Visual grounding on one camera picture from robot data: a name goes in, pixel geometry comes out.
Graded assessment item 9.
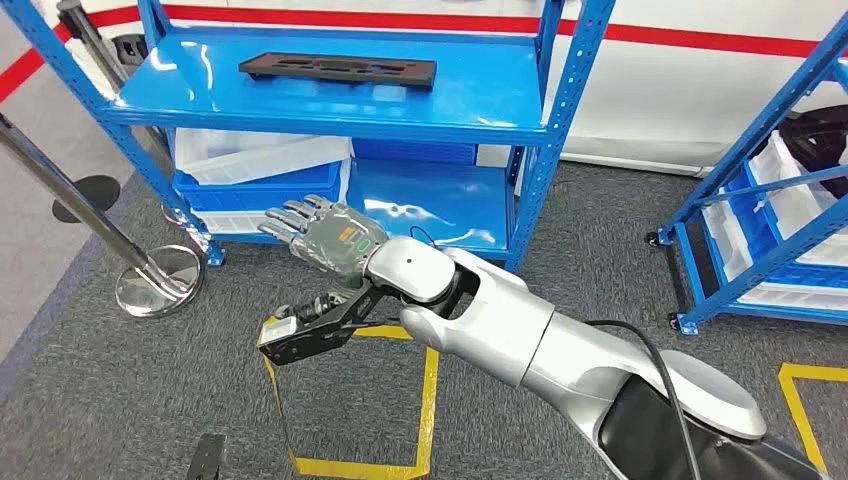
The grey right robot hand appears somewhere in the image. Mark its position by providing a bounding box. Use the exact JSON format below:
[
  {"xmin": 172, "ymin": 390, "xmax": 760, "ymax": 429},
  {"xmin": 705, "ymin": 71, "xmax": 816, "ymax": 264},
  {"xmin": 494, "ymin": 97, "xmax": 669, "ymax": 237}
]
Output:
[{"xmin": 256, "ymin": 193, "xmax": 390, "ymax": 323}]

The long black plastic part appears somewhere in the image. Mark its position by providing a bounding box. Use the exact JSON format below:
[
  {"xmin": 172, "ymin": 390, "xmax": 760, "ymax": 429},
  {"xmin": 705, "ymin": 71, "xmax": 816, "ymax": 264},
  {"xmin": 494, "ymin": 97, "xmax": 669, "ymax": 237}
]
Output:
[{"xmin": 238, "ymin": 51, "xmax": 439, "ymax": 91}]

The blue metal shelf rack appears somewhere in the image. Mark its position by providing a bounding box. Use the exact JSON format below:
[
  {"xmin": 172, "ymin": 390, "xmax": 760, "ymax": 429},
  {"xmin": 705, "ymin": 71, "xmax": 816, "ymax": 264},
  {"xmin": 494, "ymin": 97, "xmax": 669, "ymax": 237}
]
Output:
[
  {"xmin": 645, "ymin": 9, "xmax": 848, "ymax": 336},
  {"xmin": 0, "ymin": 0, "xmax": 617, "ymax": 274}
]

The white plastic bin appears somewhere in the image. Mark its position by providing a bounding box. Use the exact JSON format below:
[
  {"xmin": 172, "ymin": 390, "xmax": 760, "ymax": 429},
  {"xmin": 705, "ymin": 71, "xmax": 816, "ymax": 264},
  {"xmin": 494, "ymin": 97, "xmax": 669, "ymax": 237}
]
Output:
[
  {"xmin": 173, "ymin": 127, "xmax": 352, "ymax": 187},
  {"xmin": 192, "ymin": 158, "xmax": 352, "ymax": 236},
  {"xmin": 700, "ymin": 192, "xmax": 848, "ymax": 313},
  {"xmin": 748, "ymin": 129, "xmax": 848, "ymax": 270}
]

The chrome stanchion with chrome base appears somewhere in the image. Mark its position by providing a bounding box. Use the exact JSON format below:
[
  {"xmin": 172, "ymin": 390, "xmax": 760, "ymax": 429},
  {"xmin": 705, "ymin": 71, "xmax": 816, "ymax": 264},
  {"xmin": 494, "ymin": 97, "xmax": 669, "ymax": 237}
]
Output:
[{"xmin": 0, "ymin": 112, "xmax": 203, "ymax": 319}]

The black stanchion with disc base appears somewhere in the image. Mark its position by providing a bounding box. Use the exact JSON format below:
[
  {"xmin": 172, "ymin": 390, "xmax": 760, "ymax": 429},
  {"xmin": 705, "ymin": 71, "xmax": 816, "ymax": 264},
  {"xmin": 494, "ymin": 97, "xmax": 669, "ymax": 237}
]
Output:
[{"xmin": 52, "ymin": 175, "xmax": 122, "ymax": 224}]

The black flat plate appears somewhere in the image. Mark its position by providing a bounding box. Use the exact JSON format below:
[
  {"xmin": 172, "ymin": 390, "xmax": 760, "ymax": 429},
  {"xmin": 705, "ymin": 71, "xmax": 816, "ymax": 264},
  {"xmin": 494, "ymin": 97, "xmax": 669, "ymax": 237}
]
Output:
[{"xmin": 185, "ymin": 433, "xmax": 227, "ymax": 480}]

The chrome stanchion with black cap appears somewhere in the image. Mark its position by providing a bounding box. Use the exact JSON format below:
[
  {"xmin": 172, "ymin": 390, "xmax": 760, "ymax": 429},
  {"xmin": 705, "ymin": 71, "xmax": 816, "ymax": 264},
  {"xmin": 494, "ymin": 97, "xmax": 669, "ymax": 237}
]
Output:
[{"xmin": 56, "ymin": 0, "xmax": 223, "ymax": 256}]

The white car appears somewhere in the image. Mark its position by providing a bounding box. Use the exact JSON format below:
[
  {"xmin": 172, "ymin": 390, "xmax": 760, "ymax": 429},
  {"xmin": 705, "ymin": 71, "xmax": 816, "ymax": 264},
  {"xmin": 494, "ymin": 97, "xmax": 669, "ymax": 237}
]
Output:
[{"xmin": 39, "ymin": 0, "xmax": 848, "ymax": 200}]

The red barrier belt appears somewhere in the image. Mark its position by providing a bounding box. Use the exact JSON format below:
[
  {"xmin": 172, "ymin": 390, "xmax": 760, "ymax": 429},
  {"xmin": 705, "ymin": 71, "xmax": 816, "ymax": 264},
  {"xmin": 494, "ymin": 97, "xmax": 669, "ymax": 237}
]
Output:
[{"xmin": 0, "ymin": 5, "xmax": 823, "ymax": 101}]

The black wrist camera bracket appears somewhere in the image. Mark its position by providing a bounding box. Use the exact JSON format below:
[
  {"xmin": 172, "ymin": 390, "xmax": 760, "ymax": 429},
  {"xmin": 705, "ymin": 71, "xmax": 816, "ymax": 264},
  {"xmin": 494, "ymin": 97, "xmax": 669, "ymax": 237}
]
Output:
[{"xmin": 256, "ymin": 284, "xmax": 386, "ymax": 367}]

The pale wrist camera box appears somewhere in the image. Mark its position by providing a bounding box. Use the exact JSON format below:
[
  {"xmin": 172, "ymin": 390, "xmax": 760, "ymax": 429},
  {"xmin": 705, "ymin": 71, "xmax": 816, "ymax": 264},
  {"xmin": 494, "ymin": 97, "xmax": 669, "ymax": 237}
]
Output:
[{"xmin": 258, "ymin": 316, "xmax": 299, "ymax": 346}]

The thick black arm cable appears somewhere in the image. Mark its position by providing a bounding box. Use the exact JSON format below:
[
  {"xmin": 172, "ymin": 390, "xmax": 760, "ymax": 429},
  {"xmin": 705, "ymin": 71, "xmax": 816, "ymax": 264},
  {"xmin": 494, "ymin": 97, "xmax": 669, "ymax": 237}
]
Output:
[{"xmin": 586, "ymin": 319, "xmax": 704, "ymax": 480}]

